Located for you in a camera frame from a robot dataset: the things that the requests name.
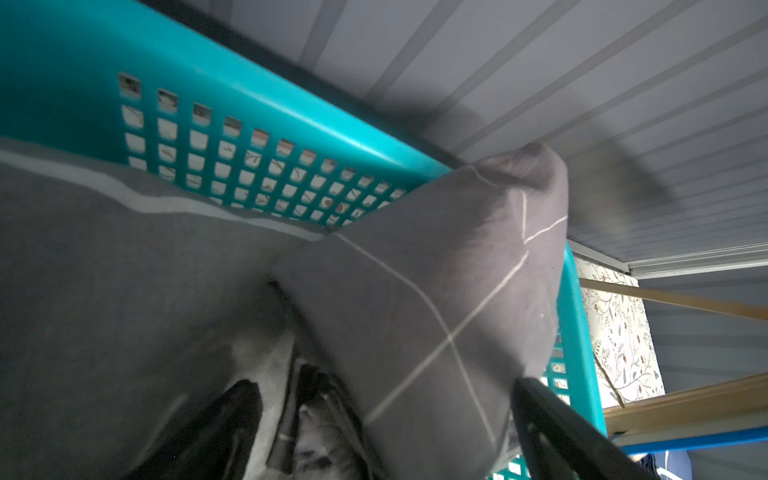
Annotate teal plastic laundry basket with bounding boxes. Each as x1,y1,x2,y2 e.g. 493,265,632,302
0,0,608,480

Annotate blue framed whiteboard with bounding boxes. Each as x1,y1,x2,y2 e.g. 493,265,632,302
620,426,767,454

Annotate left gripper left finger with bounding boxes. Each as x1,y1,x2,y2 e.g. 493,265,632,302
125,380,263,479

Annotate plain grey pillowcase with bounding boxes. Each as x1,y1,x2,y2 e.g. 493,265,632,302
1,138,323,479

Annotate dark checked pillowcase front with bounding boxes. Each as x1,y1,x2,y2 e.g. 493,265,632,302
272,144,568,479

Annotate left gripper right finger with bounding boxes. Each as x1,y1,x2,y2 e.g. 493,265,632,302
511,378,654,480

